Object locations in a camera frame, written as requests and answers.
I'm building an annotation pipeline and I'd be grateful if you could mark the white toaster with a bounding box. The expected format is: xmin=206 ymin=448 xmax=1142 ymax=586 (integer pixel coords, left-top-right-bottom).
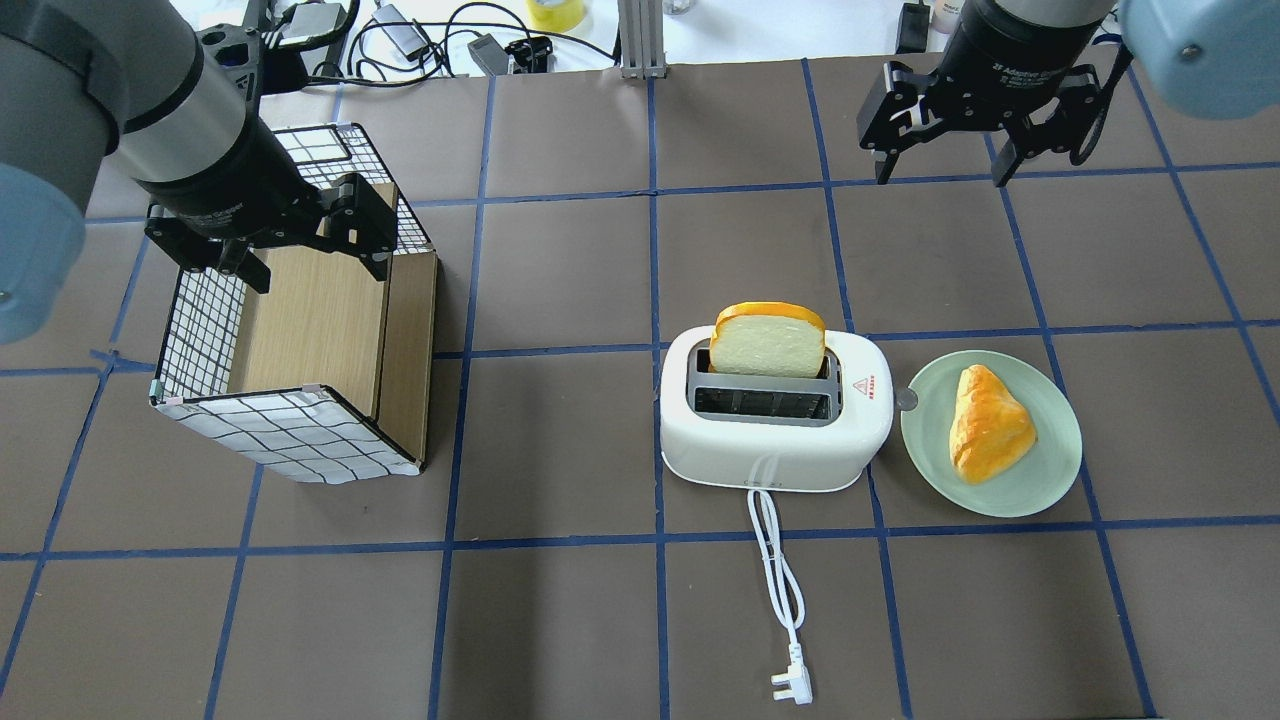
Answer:
xmin=658 ymin=325 xmax=895 ymax=493

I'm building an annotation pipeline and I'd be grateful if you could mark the orange triangular pastry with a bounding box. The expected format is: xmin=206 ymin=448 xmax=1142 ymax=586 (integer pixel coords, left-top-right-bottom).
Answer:
xmin=948 ymin=364 xmax=1038 ymax=486

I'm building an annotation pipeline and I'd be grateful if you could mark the toast bread slice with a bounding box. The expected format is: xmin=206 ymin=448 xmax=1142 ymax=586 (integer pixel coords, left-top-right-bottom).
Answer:
xmin=709 ymin=301 xmax=826 ymax=379

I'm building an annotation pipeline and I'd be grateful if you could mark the white power cord with plug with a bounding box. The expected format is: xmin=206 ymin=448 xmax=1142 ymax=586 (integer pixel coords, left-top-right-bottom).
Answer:
xmin=748 ymin=486 xmax=814 ymax=707

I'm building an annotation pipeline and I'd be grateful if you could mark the aluminium frame post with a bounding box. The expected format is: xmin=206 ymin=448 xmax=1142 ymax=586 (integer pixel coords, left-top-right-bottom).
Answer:
xmin=617 ymin=0 xmax=668 ymax=79

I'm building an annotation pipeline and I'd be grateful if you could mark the light green plate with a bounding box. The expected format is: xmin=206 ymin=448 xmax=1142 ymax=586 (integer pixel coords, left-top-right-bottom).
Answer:
xmin=901 ymin=350 xmax=1083 ymax=518

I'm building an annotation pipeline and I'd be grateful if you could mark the wire grid wooden box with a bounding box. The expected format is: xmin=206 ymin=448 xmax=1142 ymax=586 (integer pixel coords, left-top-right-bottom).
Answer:
xmin=148 ymin=123 xmax=439 ymax=484

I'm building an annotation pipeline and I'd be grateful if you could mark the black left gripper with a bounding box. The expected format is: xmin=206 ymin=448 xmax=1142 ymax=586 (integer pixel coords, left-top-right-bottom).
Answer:
xmin=140 ymin=118 xmax=398 ymax=293

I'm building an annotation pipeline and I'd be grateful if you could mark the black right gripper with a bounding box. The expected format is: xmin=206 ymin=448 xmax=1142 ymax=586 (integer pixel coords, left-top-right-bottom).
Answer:
xmin=858 ymin=1 xmax=1103 ymax=187

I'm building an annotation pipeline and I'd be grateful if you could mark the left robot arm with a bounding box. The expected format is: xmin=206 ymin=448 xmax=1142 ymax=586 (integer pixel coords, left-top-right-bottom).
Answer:
xmin=1 ymin=1 xmax=397 ymax=343

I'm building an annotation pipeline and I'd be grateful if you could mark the black cable bundle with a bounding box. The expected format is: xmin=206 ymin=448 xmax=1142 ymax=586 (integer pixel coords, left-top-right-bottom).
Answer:
xmin=300 ymin=0 xmax=616 ymax=88

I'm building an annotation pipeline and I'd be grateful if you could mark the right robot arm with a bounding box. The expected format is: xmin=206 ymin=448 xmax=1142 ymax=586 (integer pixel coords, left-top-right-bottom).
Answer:
xmin=858 ymin=1 xmax=1279 ymax=187

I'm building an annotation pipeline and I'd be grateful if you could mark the grey device on table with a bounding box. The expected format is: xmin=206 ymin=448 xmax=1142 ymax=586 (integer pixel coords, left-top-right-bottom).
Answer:
xmin=372 ymin=3 xmax=433 ymax=61

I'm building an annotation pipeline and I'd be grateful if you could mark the black power adapter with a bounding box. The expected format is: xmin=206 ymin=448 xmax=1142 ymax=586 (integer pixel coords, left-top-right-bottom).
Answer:
xmin=467 ymin=35 xmax=515 ymax=76

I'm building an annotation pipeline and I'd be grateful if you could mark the yellow tape roll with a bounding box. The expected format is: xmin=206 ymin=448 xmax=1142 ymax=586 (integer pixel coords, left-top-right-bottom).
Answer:
xmin=525 ymin=0 xmax=588 ymax=35

